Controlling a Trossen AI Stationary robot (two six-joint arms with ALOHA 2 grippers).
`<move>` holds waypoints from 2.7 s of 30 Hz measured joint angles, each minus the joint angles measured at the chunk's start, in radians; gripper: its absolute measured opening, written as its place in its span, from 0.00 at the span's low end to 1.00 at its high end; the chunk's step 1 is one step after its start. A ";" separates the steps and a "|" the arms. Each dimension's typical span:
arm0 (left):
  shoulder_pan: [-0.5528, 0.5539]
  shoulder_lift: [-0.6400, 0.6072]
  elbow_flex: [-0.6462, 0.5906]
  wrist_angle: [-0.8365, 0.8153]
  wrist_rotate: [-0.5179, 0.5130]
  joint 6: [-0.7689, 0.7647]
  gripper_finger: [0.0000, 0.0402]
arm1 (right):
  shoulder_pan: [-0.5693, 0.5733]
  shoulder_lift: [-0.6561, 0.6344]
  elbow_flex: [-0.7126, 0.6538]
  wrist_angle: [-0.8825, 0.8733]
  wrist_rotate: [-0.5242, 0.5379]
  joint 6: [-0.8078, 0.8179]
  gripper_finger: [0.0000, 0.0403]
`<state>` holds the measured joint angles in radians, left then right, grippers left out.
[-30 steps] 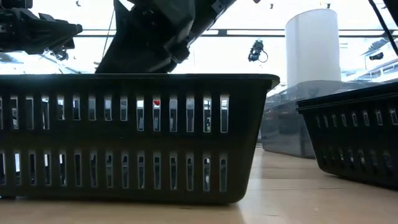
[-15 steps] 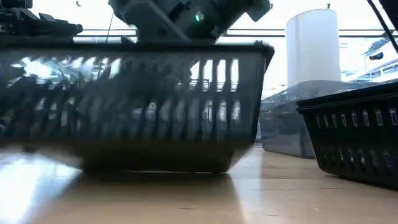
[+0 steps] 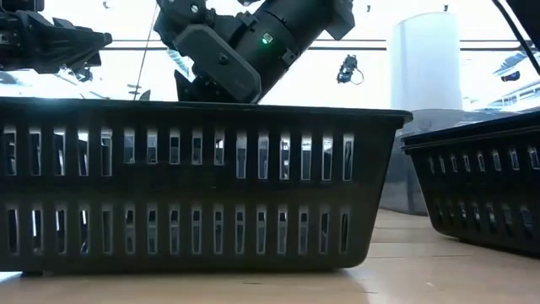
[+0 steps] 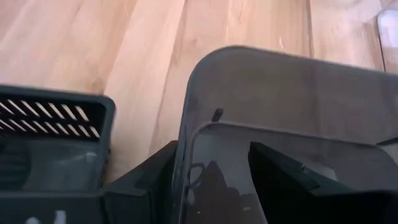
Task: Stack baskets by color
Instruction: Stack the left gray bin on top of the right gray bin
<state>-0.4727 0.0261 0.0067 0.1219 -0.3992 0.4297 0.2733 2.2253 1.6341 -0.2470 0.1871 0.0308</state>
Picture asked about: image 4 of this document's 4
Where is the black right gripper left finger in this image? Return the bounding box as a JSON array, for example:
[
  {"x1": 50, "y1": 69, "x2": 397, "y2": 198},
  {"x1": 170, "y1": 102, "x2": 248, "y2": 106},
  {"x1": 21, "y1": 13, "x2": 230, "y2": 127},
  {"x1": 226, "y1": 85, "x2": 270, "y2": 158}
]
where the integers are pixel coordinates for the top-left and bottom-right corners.
[{"x1": 101, "y1": 140, "x2": 178, "y2": 224}]

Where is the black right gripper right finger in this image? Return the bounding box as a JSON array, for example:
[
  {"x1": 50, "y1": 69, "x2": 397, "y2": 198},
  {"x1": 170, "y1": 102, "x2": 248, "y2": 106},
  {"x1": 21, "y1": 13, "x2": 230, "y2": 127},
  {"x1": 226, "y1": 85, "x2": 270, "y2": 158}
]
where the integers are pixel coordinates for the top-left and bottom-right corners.
[{"x1": 248, "y1": 141, "x2": 398, "y2": 224}]

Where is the grey solid plastic basket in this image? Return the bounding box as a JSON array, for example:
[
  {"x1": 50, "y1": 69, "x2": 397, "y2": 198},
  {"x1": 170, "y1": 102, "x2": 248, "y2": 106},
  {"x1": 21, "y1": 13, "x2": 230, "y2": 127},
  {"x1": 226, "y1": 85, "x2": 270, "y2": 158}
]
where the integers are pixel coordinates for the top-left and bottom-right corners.
[{"x1": 170, "y1": 45, "x2": 398, "y2": 224}]

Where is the large black slotted plastic basket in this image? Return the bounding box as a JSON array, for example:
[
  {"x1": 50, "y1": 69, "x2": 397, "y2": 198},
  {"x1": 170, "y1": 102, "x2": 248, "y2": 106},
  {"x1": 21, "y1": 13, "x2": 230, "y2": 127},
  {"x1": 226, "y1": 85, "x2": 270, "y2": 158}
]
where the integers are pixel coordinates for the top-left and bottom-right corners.
[{"x1": 0, "y1": 85, "x2": 116, "y2": 224}]

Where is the white translucent object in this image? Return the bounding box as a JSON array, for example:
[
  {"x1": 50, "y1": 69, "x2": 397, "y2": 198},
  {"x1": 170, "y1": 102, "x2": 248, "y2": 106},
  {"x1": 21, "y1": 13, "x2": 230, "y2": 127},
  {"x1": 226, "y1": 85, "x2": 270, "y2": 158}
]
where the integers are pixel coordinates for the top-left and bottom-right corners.
[{"x1": 376, "y1": 8, "x2": 398, "y2": 73}]

